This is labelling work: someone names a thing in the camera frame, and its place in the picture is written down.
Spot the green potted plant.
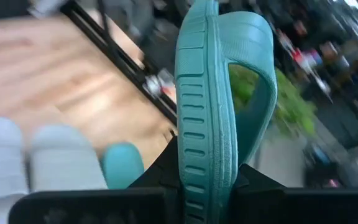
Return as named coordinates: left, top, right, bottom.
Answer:
left=228, top=63, right=318, bottom=139

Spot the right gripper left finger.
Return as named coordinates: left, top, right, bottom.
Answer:
left=128, top=136, right=180, bottom=224

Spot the green rubber slide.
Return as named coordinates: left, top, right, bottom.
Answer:
left=100, top=142, right=145, bottom=190
left=174, top=0, right=278, bottom=224

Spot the black aluminium table frame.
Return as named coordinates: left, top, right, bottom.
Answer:
left=59, top=0, right=180, bottom=127

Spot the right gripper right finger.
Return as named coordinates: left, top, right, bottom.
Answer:
left=229, top=163, right=289, bottom=224

